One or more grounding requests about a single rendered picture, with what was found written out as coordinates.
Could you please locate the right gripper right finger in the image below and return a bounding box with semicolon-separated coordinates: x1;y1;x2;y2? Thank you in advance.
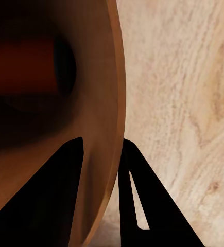
117;138;204;247

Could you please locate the can of soda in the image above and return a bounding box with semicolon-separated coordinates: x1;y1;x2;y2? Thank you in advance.
0;36;73;96

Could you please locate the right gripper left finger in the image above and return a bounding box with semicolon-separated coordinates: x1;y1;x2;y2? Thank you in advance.
0;137;84;247

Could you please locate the trash can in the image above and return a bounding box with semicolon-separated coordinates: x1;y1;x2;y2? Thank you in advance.
0;0;126;247

